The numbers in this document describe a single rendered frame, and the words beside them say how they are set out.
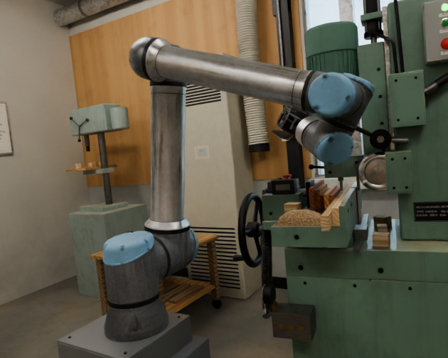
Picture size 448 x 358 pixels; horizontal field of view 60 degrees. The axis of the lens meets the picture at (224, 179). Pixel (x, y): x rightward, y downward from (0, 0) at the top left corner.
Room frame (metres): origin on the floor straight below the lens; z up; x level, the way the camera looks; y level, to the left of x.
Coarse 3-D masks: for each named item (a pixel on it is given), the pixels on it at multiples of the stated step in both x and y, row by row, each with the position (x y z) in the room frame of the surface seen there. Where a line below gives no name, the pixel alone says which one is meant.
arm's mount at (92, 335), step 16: (96, 320) 1.19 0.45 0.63; (176, 320) 1.14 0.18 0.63; (80, 336) 1.09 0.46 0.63; (96, 336) 1.08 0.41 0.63; (160, 336) 1.05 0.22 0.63; (176, 336) 1.11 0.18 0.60; (64, 352) 1.07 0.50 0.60; (80, 352) 1.03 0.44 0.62; (96, 352) 0.99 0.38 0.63; (112, 352) 0.98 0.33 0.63; (128, 352) 0.97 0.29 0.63; (144, 352) 0.99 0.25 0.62; (160, 352) 1.04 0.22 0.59; (176, 352) 1.10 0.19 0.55
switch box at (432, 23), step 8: (440, 0) 1.07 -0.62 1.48; (424, 8) 1.09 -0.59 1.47; (432, 8) 1.08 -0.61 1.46; (440, 8) 1.07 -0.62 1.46; (424, 16) 1.09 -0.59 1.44; (432, 16) 1.08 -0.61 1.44; (424, 24) 1.10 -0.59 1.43; (432, 24) 1.08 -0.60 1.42; (440, 24) 1.07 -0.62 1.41; (424, 32) 1.11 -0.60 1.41; (432, 32) 1.08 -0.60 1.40; (424, 40) 1.13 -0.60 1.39; (432, 40) 1.08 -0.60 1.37; (440, 40) 1.07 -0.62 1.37; (424, 48) 1.14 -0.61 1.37; (432, 48) 1.08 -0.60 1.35; (440, 48) 1.07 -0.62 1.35; (432, 56) 1.08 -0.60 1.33; (440, 56) 1.07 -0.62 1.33; (432, 64) 1.13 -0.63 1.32
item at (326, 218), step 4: (348, 184) 1.58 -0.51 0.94; (344, 188) 1.47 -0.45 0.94; (340, 192) 1.37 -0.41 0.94; (336, 196) 1.29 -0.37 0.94; (340, 196) 1.29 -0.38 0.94; (336, 200) 1.21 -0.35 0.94; (332, 204) 1.15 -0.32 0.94; (328, 208) 1.09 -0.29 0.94; (324, 212) 1.03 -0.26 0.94; (328, 212) 1.03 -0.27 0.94; (324, 216) 0.99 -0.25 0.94; (328, 216) 0.98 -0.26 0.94; (324, 220) 0.99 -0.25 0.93; (328, 220) 0.98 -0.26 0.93; (324, 224) 0.99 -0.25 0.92; (328, 224) 0.98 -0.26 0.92; (324, 228) 0.99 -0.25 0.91; (328, 228) 0.98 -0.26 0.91
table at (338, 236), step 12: (360, 204) 1.49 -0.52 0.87; (264, 228) 1.33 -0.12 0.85; (276, 228) 1.10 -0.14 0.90; (288, 228) 1.08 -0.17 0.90; (300, 228) 1.07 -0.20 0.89; (312, 228) 1.06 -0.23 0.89; (336, 228) 1.03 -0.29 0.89; (348, 228) 1.08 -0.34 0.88; (276, 240) 1.10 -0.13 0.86; (288, 240) 1.08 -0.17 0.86; (300, 240) 1.07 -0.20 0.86; (312, 240) 1.06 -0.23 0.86; (324, 240) 1.04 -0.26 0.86; (336, 240) 1.03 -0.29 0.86; (348, 240) 1.06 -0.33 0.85
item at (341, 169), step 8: (352, 160) 1.30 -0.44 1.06; (360, 160) 1.29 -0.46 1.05; (328, 168) 1.33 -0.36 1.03; (336, 168) 1.32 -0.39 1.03; (344, 168) 1.31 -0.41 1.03; (352, 168) 1.30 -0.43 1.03; (328, 176) 1.34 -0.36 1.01; (336, 176) 1.32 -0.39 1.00; (344, 176) 1.31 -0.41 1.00; (352, 176) 1.31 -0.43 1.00
